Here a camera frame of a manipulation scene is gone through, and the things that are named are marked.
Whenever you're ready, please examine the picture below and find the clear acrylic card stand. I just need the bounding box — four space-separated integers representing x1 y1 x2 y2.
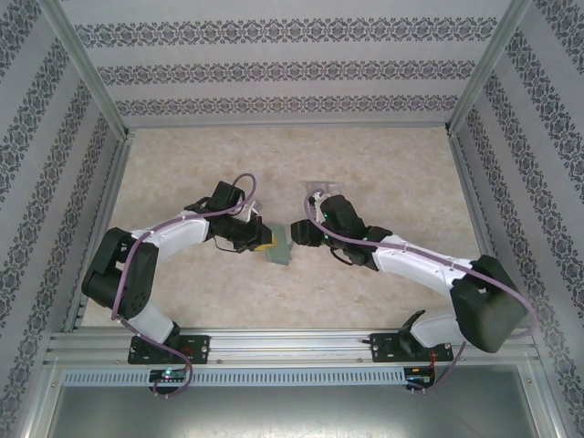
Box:
298 180 343 204

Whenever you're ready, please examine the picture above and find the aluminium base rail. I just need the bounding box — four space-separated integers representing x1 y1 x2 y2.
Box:
44 328 542 369

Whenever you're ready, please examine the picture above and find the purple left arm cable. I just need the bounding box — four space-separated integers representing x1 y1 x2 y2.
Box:
111 172 257 401

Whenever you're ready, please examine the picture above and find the aluminium back rail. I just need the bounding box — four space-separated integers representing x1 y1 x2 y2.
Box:
125 120 453 133

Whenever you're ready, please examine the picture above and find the thin black left gripper wire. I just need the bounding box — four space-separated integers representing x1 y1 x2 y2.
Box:
214 235 244 254

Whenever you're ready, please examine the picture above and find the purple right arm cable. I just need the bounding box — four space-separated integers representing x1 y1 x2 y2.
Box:
304 191 539 396

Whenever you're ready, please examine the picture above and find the grey metal panel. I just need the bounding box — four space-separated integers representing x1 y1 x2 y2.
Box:
26 364 560 438

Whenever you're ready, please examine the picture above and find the aluminium frame post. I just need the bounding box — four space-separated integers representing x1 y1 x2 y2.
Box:
443 0 534 136
37 0 133 141

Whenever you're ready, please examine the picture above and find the aluminium side rail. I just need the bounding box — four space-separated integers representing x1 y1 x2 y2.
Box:
62 131 134 333

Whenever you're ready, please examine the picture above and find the thin black gripper wire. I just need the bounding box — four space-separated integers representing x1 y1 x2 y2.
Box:
214 235 244 254
328 245 367 269

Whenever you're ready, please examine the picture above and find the perforated grey cable duct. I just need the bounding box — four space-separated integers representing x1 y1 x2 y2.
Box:
61 367 408 388

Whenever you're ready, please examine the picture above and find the mint green card holder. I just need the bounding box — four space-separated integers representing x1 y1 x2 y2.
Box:
263 223 293 266

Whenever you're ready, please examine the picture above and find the thin black right gripper wire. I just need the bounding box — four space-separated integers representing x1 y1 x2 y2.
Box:
328 245 367 269

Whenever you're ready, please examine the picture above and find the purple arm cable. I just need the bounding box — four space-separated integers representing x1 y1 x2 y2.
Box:
304 191 539 396
111 172 257 401

